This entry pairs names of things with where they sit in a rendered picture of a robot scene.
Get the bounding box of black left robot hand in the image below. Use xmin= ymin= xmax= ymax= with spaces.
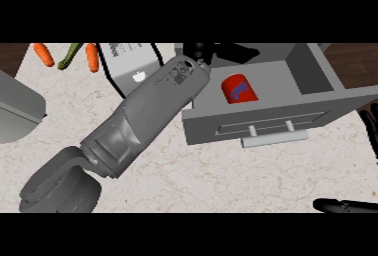
xmin=187 ymin=42 xmax=261 ymax=67

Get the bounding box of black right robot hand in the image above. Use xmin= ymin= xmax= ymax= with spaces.
xmin=313 ymin=101 xmax=378 ymax=214

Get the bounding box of grey drawer box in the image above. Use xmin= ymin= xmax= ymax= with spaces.
xmin=174 ymin=42 xmax=378 ymax=116

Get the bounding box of red can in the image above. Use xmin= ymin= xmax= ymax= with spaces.
xmin=220 ymin=73 xmax=260 ymax=105

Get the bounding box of grey flat box, black edge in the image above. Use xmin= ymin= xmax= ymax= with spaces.
xmin=96 ymin=42 xmax=167 ymax=100

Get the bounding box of orange carrot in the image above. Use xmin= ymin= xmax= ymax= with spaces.
xmin=84 ymin=42 xmax=102 ymax=74
xmin=31 ymin=42 xmax=56 ymax=68

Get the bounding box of grey rounded appliance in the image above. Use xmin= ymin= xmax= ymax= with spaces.
xmin=0 ymin=69 xmax=49 ymax=145

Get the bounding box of grey drawer front with handle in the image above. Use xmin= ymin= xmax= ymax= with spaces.
xmin=180 ymin=87 xmax=378 ymax=149

